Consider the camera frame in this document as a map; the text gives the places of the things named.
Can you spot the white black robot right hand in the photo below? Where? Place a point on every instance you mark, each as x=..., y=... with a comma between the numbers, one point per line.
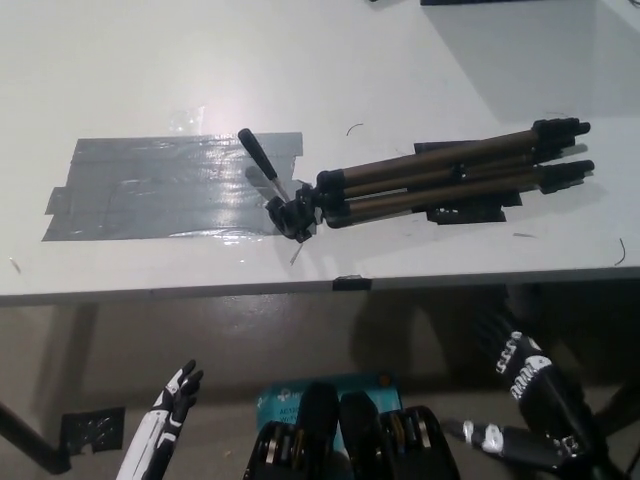
x=555, y=405

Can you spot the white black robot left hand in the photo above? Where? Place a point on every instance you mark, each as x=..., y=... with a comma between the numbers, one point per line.
x=160, y=430

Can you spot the black ribbed robot torso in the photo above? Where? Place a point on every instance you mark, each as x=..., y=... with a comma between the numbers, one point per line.
x=357, y=440

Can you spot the bronze black folded tripod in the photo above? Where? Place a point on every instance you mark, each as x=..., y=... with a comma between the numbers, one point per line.
x=425, y=172

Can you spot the black tape patch on floor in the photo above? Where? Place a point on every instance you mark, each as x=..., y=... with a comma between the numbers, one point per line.
x=92, y=430

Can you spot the black metal table leg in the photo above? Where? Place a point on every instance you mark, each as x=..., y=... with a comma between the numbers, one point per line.
x=625, y=405
x=30, y=442

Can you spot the teal cardboard router box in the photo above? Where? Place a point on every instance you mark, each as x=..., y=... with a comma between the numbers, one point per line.
x=282, y=400

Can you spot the square black tape patch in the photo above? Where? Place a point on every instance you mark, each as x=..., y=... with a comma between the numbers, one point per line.
x=465, y=215

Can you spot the small black tape strip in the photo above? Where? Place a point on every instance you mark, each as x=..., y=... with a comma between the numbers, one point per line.
x=352, y=284

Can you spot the crumpled clear tape piece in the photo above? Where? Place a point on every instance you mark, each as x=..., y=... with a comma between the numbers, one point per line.
x=187, y=117

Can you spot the flat black device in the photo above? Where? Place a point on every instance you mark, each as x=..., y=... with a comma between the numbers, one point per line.
x=500, y=2

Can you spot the large grey duct tape patch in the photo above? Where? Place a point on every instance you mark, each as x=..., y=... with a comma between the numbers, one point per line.
x=150, y=190

